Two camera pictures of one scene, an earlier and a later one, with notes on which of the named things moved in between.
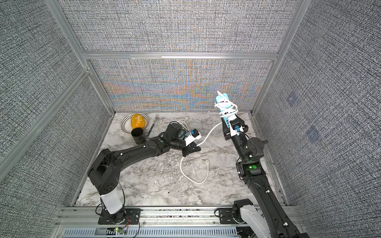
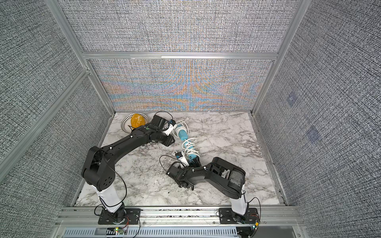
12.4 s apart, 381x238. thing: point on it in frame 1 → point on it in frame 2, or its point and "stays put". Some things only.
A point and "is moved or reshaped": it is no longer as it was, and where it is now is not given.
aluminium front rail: x=90 y=215 stays put
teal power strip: x=224 y=103 is moved or reshaped
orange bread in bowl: x=137 y=121 stays put
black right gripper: x=228 y=132 → x=195 y=162
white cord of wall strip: x=219 y=104 is moved or reshaped
